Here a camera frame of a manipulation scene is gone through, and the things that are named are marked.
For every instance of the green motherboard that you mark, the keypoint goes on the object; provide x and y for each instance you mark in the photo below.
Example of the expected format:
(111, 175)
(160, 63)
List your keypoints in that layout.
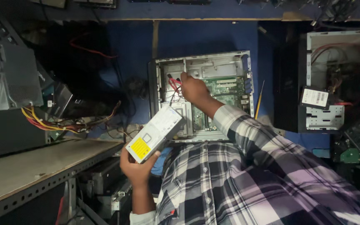
(227, 93)

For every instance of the open black computer case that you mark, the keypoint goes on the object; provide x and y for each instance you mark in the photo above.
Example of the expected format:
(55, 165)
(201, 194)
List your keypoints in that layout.
(327, 82)

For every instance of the grey metal computer chassis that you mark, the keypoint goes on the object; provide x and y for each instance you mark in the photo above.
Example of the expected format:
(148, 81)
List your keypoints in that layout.
(9, 75)

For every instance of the black hard drive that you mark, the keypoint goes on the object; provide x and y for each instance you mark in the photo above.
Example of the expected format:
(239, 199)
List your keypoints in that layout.
(315, 97)

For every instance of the green circuit board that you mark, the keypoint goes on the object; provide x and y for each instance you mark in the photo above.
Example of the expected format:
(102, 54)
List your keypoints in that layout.
(351, 155)

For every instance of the blue cloth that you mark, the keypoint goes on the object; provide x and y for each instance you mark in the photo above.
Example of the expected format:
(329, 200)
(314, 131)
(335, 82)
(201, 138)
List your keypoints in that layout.
(160, 161)

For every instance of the person's plaid shirt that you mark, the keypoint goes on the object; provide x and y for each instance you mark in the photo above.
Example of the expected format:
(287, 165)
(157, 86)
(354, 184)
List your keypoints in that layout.
(261, 178)

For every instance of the person's left hand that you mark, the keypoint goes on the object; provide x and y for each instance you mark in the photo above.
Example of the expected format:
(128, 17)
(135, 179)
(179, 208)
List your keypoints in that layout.
(136, 170)

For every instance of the metal slotted shelf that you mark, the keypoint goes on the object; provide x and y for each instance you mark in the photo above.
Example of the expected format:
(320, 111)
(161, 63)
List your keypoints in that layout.
(39, 175)

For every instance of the grey power supply unit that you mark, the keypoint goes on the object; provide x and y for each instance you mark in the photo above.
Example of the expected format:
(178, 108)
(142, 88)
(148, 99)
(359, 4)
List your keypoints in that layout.
(155, 132)

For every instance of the person's right hand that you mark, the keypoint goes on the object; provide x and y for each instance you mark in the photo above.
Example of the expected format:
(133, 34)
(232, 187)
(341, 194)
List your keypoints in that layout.
(194, 89)

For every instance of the person's right fingers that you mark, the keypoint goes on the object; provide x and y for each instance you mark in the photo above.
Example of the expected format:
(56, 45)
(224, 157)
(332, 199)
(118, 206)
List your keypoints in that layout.
(183, 79)

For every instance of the open grey computer case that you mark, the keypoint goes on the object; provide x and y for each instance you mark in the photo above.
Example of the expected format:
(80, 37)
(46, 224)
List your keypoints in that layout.
(202, 95)

